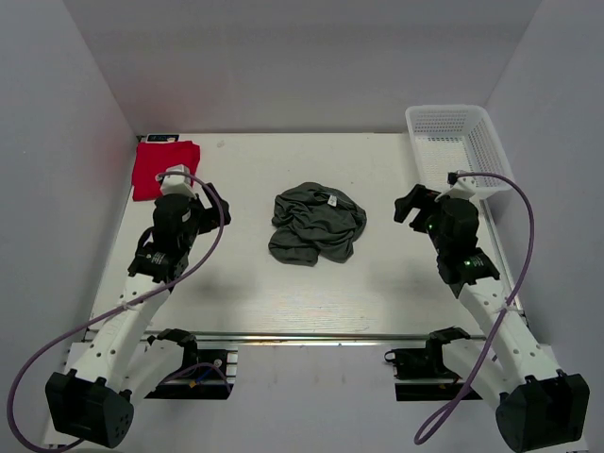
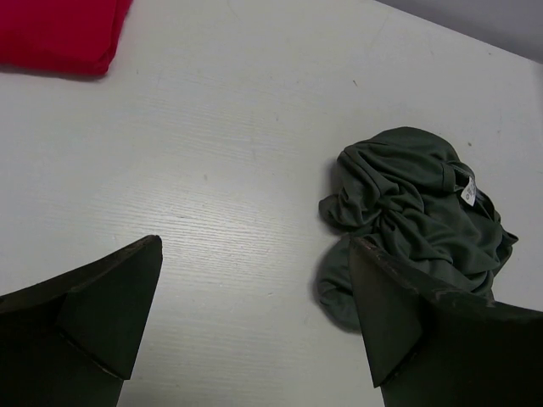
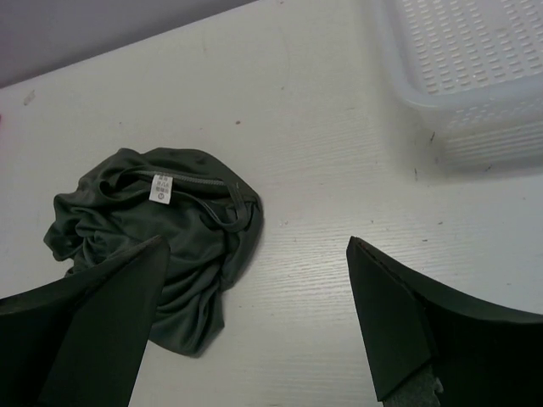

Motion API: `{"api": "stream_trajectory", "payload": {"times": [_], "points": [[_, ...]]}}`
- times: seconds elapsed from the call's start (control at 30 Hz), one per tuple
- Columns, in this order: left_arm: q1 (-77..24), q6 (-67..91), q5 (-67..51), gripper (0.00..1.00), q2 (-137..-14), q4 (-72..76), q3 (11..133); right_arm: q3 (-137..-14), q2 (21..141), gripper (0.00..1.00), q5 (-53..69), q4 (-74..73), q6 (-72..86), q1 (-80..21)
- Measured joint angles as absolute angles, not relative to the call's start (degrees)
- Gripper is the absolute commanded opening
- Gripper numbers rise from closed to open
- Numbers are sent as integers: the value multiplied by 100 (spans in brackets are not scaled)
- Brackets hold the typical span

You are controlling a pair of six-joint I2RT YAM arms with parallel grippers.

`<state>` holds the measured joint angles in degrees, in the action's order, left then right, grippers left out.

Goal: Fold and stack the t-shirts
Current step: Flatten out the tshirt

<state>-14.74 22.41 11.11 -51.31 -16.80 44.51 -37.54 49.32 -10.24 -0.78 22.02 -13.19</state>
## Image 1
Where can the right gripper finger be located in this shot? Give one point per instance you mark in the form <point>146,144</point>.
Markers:
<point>420,221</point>
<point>414,199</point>

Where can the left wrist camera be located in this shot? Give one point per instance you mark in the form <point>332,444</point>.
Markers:
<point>177,181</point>

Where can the folded red t-shirt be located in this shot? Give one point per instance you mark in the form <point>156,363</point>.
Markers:
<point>155,158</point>

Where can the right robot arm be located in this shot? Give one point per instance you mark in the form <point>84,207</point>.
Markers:
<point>536,403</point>

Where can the blue label sticker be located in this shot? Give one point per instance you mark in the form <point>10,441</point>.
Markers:
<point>162,138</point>

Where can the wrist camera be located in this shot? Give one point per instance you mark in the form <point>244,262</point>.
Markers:
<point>462,184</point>
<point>177,181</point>

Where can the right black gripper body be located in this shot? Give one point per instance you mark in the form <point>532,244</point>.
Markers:
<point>432,227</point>

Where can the white plastic basket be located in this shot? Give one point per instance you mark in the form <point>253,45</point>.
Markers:
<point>450,138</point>

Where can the grey t-shirt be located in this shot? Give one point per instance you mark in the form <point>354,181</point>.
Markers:
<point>313,221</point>

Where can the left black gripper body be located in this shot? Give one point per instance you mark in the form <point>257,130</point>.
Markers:
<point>196,217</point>

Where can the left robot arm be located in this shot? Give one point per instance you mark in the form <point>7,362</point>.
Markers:
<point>95,399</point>

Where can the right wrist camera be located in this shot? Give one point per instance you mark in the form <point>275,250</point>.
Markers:
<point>462,184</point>

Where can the aluminium table edge rail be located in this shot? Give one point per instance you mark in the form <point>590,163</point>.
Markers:
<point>306,338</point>

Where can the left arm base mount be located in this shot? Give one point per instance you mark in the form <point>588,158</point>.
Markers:
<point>202,374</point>

